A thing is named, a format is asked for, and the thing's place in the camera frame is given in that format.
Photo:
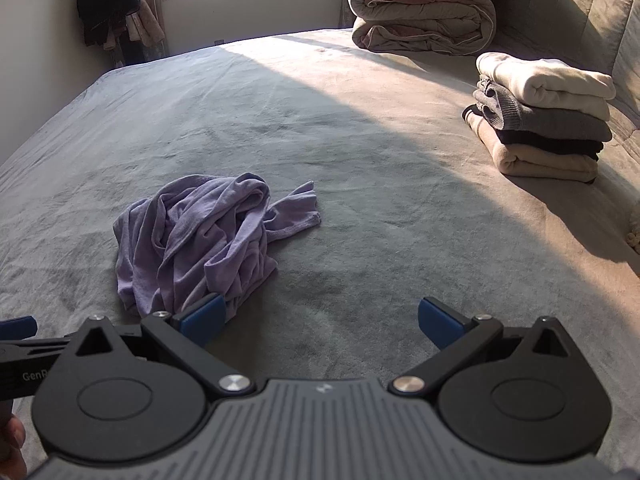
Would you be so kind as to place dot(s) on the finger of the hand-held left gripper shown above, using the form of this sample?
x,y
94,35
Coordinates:
x,y
17,328

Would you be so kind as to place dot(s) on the black folded garment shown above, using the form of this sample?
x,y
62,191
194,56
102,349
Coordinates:
x,y
550,144

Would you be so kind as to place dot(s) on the grey padded headboard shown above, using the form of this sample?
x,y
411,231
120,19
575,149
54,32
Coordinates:
x,y
590,15

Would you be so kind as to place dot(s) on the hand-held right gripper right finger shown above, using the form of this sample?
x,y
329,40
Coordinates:
x,y
440,322

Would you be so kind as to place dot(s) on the pink hanging clothes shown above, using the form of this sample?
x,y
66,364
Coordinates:
x,y
147,25

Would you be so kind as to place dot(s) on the purple pants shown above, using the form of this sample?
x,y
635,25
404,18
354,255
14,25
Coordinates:
x,y
200,240

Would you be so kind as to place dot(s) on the grey bed blanket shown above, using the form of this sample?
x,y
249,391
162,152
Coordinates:
x,y
350,185

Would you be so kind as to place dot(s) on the beige folded garment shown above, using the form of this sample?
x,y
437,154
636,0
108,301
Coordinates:
x,y
540,165

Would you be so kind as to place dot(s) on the person's left hand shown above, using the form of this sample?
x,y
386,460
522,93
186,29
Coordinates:
x,y
10,440

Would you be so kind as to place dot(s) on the folded beige quilt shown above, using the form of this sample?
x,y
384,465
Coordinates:
x,y
420,15

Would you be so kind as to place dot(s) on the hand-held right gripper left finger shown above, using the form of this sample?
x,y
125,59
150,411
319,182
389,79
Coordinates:
x,y
202,320

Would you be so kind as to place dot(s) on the white fluffy dog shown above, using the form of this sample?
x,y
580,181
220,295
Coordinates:
x,y
634,237

